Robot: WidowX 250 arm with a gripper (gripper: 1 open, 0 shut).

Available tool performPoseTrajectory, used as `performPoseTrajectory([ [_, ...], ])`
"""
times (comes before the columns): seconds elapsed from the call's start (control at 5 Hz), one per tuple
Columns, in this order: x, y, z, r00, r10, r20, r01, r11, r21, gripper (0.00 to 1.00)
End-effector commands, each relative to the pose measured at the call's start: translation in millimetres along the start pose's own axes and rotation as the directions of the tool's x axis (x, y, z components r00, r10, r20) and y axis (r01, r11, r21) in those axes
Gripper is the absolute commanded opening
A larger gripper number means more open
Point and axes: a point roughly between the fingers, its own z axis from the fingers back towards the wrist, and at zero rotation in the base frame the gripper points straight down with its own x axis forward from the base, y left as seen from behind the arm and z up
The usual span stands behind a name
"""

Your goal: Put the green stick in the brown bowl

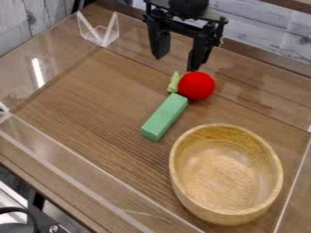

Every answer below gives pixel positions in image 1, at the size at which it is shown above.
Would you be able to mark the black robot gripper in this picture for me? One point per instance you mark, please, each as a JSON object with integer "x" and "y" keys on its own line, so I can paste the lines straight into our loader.
{"x": 188, "y": 17}

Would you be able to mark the green rectangular block stick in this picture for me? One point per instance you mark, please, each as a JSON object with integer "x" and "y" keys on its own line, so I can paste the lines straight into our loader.
{"x": 159, "y": 122}

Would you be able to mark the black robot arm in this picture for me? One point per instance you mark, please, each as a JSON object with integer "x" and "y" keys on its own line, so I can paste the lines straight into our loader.
{"x": 187, "y": 18}

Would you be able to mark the brown wooden bowl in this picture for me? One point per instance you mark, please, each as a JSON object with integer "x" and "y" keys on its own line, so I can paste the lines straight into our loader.
{"x": 225, "y": 174}

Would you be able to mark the small light green block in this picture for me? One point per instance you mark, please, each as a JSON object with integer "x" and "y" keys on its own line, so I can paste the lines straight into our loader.
{"x": 173, "y": 82}

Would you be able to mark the red felt ball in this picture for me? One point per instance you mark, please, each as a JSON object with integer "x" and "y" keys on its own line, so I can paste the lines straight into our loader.
{"x": 196, "y": 86}

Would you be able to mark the black metal table leg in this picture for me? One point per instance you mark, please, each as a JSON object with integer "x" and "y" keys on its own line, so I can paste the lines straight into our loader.
{"x": 39, "y": 201}

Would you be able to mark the clear acrylic corner bracket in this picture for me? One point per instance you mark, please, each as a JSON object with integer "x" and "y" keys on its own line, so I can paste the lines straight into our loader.
{"x": 100, "y": 35}

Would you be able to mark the clear acrylic tray wall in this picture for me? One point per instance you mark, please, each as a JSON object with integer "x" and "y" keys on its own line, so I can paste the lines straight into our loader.
{"x": 104, "y": 203}

